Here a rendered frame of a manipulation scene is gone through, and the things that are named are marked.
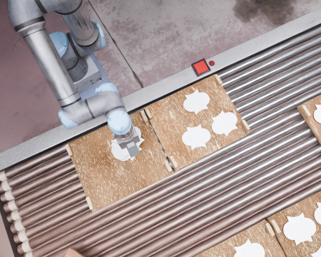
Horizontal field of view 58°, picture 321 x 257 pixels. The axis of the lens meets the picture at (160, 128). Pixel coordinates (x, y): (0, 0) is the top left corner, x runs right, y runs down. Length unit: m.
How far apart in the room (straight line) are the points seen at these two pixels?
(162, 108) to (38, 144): 0.64
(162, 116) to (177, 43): 1.36
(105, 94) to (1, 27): 2.23
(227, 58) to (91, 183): 0.93
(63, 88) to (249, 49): 1.03
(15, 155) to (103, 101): 0.69
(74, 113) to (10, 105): 1.77
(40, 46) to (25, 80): 1.81
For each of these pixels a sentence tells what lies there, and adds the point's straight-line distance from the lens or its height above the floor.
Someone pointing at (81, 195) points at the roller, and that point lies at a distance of 1.44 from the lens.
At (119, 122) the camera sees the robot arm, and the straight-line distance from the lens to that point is 0.97.
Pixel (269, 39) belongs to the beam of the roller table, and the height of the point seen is 0.92.
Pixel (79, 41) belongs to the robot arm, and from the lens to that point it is 1.33.
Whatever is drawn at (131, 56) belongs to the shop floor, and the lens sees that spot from 2.66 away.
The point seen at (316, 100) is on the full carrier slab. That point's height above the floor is 0.94.
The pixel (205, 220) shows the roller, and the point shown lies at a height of 0.92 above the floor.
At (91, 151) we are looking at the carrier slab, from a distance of 1.44.
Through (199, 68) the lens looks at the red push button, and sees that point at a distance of 1.56.
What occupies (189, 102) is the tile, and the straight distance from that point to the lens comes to 1.46.
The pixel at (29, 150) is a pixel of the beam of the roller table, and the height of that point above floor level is 0.92.
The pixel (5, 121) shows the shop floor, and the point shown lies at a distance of 2.75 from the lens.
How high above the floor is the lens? 2.31
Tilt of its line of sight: 75 degrees down
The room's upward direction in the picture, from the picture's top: 3 degrees counter-clockwise
